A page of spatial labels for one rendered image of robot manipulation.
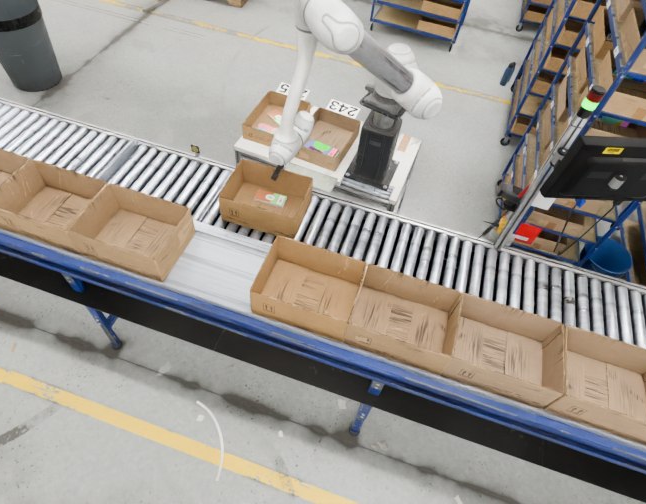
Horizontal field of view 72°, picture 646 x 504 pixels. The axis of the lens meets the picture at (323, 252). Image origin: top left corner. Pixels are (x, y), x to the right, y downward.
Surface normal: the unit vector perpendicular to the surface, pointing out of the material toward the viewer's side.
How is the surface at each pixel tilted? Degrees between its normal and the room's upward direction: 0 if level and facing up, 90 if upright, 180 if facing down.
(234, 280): 0
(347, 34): 87
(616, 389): 1
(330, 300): 1
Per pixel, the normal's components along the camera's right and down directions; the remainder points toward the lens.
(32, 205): 0.07, -0.60
